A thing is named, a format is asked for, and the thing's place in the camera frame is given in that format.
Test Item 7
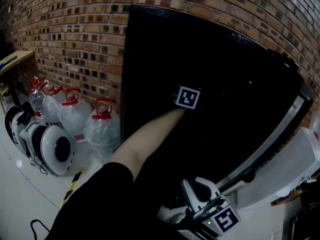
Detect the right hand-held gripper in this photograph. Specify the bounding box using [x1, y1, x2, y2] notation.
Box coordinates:
[180, 176, 242, 235]

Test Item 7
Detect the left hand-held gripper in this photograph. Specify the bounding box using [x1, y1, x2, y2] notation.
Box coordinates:
[172, 83, 202, 110]

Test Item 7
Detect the black refrigerator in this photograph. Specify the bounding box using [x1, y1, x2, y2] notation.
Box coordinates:
[119, 5, 305, 192]

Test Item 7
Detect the person's left forearm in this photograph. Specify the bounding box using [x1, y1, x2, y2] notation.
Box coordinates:
[109, 107, 187, 182]

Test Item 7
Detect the person's white shoe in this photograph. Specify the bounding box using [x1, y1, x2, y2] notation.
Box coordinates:
[157, 203, 187, 225]

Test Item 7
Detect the reddish brown box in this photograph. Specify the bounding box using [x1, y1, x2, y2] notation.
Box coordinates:
[271, 187, 302, 207]

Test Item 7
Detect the white water dispenser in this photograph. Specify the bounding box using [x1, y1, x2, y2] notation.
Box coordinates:
[236, 126, 320, 209]

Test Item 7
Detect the person's black clothing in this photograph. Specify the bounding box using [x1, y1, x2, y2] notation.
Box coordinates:
[44, 161, 218, 240]

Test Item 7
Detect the black metal cart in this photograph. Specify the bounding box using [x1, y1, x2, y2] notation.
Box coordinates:
[289, 201, 320, 240]

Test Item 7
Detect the yellow black striped strip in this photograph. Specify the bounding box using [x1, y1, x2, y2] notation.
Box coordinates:
[59, 167, 84, 210]

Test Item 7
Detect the inverted dispenser water bottle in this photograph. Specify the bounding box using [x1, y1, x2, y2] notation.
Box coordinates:
[308, 113, 320, 147]

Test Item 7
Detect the white round device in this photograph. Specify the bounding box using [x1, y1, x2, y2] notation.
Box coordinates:
[18, 120, 76, 176]
[4, 105, 33, 157]

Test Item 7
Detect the clear water jug red cap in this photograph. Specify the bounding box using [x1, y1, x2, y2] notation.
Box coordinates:
[26, 78, 46, 119]

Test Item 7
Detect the wooden table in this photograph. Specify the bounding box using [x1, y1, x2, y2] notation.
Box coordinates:
[0, 50, 35, 76]

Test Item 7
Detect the thin black floor cable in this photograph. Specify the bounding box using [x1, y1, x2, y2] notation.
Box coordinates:
[31, 158, 48, 176]

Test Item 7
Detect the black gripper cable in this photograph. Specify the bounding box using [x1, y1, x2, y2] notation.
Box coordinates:
[29, 218, 51, 240]

